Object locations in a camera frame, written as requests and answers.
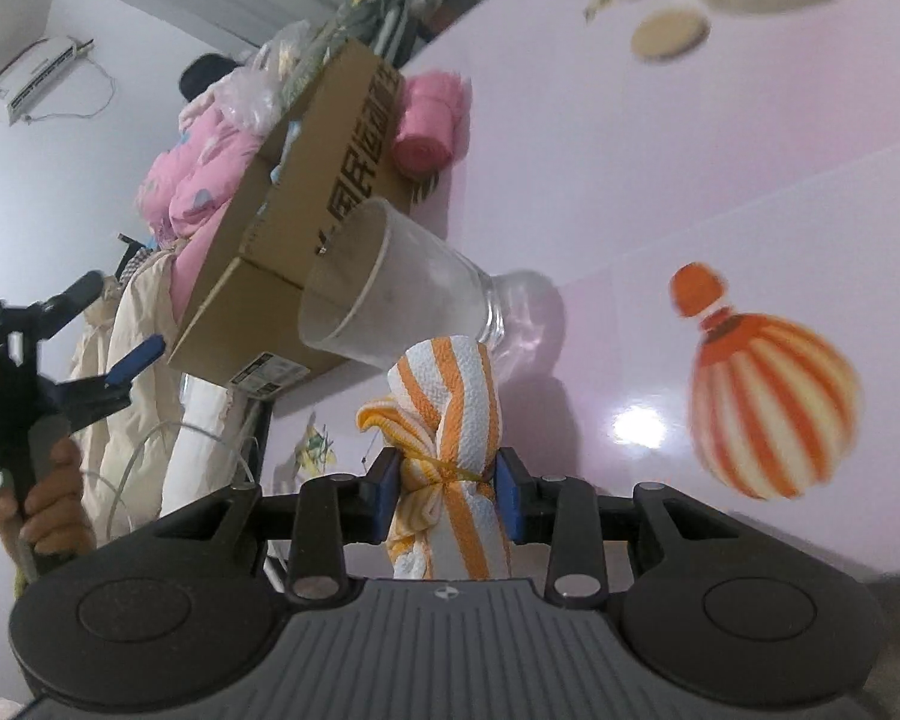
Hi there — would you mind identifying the air conditioner cable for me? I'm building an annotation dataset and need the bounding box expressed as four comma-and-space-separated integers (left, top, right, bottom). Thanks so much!
21, 52, 118, 122

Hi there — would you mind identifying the white air conditioner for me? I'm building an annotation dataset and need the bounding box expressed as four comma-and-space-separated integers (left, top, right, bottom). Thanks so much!
6, 36, 95, 125

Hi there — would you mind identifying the pink printed quilt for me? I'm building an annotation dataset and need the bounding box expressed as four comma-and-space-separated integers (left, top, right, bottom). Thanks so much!
136, 103, 267, 312

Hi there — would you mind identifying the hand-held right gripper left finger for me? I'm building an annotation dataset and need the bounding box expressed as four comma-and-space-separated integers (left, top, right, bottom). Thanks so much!
154, 450, 401, 605

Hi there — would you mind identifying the brown cardboard box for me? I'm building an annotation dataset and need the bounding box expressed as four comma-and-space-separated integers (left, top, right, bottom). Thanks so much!
166, 37, 440, 397

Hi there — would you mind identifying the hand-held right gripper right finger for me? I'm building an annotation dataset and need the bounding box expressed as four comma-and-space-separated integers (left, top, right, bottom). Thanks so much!
493, 448, 737, 607

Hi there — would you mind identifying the pink rolled towel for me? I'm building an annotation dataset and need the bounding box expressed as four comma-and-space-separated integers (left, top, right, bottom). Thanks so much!
391, 71, 472, 182

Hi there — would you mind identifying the clear plastic bag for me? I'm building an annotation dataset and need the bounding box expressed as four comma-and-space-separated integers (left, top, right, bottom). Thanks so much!
216, 21, 325, 133

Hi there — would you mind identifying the orange striped white towel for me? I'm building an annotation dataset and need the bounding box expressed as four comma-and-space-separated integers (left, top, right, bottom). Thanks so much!
356, 335, 515, 581

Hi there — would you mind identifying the person's left hand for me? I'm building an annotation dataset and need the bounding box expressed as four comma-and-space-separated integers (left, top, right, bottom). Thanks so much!
0, 438, 98, 565

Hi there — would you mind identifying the olive patterned pillow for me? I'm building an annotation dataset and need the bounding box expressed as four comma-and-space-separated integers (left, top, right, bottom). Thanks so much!
300, 0, 421, 83

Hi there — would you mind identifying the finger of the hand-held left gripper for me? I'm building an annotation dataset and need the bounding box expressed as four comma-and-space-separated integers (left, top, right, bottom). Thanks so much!
41, 271, 106, 332
60, 335, 168, 400

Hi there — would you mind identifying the clear glass cup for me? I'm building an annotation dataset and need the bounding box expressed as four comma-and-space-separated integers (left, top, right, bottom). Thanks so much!
298, 199, 565, 373

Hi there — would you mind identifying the white cable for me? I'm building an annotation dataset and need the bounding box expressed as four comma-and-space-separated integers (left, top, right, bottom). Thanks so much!
101, 418, 260, 535

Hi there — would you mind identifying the beige cloth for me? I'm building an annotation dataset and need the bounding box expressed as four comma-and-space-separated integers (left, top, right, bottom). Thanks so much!
67, 247, 272, 542

